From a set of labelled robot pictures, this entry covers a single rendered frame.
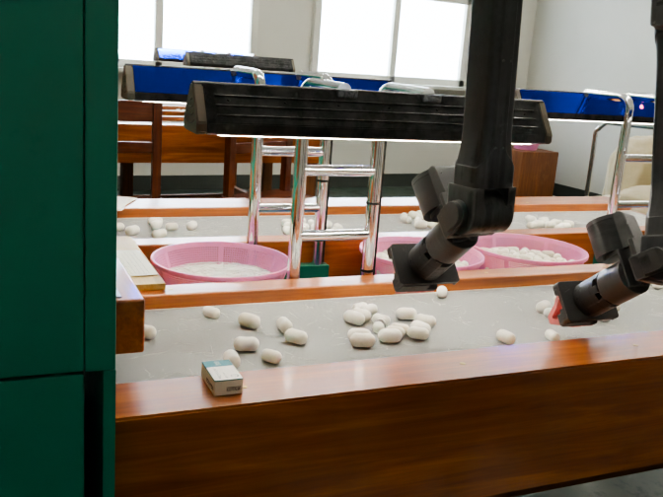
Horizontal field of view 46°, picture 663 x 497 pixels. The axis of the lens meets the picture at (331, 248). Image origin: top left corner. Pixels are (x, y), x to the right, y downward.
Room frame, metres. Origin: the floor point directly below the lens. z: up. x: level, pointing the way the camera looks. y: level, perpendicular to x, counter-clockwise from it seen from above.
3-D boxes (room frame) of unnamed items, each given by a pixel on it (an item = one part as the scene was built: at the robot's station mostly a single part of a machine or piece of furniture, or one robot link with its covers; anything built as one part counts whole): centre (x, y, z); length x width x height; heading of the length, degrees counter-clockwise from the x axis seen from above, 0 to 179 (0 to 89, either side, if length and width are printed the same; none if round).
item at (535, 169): (7.15, -1.67, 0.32); 0.42 x 0.42 x 0.63; 29
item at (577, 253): (1.76, -0.45, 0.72); 0.27 x 0.27 x 0.10
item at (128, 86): (1.78, 0.17, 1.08); 0.62 x 0.08 x 0.07; 115
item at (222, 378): (0.89, 0.12, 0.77); 0.06 x 0.04 x 0.02; 25
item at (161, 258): (1.45, 0.21, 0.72); 0.27 x 0.27 x 0.10
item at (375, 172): (1.35, -0.04, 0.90); 0.20 x 0.19 x 0.45; 115
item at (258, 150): (1.71, 0.13, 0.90); 0.20 x 0.19 x 0.45; 115
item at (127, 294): (1.03, 0.31, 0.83); 0.30 x 0.06 x 0.07; 25
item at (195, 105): (1.27, -0.06, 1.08); 0.62 x 0.08 x 0.07; 115
